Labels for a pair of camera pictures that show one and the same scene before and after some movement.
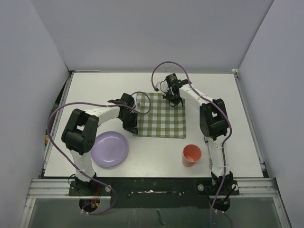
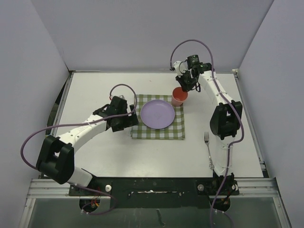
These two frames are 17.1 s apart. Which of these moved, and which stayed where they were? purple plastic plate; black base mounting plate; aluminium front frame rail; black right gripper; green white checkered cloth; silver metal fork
Moved: black right gripper; purple plastic plate
Stayed: green white checkered cloth; aluminium front frame rail; silver metal fork; black base mounting plate
